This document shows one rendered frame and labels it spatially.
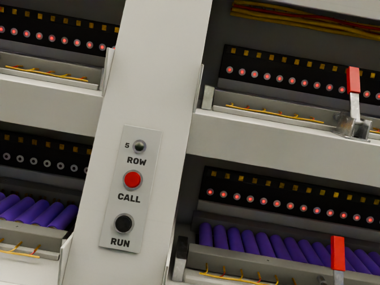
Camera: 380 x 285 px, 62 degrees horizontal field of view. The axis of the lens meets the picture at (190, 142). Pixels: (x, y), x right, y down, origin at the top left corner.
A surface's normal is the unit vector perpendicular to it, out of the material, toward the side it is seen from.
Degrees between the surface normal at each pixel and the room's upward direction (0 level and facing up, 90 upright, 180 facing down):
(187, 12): 90
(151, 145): 90
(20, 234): 112
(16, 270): 22
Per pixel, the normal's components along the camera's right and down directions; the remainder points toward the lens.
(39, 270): 0.17, -0.96
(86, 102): -0.03, 0.21
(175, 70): 0.04, -0.16
